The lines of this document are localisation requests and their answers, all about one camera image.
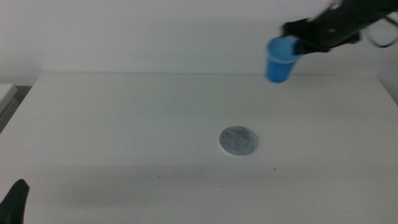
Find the round grey cup mat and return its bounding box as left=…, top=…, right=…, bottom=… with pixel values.
left=218, top=124, right=259, bottom=157

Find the blue plastic cup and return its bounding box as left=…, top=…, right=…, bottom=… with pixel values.
left=265, top=35, right=303, bottom=84

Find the white side table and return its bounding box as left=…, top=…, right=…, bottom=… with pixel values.
left=0, top=83, right=19, bottom=115

